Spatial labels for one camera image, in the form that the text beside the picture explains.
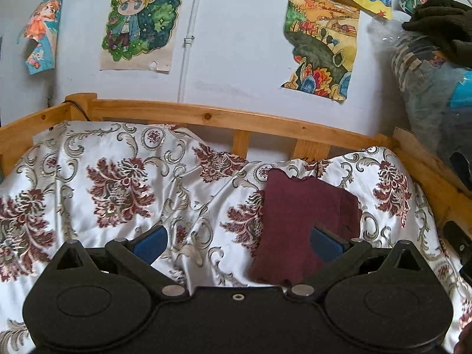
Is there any maroon long-sleeve garment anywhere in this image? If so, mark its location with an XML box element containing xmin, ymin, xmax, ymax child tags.
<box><xmin>248</xmin><ymin>169</ymin><xmax>362</xmax><ymax>285</ymax></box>

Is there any white floral satin bedspread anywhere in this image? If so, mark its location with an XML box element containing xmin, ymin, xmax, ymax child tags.
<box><xmin>1</xmin><ymin>122</ymin><xmax>471</xmax><ymax>353</ymax></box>

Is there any wooden plank on headboard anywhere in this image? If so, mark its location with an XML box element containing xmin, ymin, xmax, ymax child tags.
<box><xmin>393</xmin><ymin>127</ymin><xmax>471</xmax><ymax>198</ymax></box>

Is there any plastic-wrapped bedding bundle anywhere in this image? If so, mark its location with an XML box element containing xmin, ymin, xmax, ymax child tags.
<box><xmin>390</xmin><ymin>33</ymin><xmax>471</xmax><ymax>189</ymax></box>

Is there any dark green fleece garment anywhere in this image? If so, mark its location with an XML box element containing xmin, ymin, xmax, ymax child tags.
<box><xmin>401</xmin><ymin>0</ymin><xmax>472</xmax><ymax>68</ymax></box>

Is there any colourful landscape poster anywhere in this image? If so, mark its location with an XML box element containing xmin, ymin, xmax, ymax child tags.
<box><xmin>282</xmin><ymin>0</ymin><xmax>360</xmax><ymax>102</ymax></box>

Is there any blonde anime character poster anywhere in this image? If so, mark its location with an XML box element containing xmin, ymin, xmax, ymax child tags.
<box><xmin>100</xmin><ymin>0</ymin><xmax>182</xmax><ymax>73</ymax></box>

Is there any curled orange-haired girl poster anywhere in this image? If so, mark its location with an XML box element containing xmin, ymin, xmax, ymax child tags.
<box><xmin>18</xmin><ymin>0</ymin><xmax>63</xmax><ymax>75</ymax></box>

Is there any wooden bed frame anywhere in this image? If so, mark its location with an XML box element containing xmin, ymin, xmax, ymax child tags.
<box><xmin>1</xmin><ymin>93</ymin><xmax>471</xmax><ymax>233</ymax></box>

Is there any black cable on bedpost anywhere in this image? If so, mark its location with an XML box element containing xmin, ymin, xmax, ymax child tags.
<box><xmin>62</xmin><ymin>100</ymin><xmax>92</xmax><ymax>122</ymax></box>

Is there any white wall conduit pipe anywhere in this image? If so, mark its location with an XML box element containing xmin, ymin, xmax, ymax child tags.
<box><xmin>177</xmin><ymin>0</ymin><xmax>200</xmax><ymax>103</ymax></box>

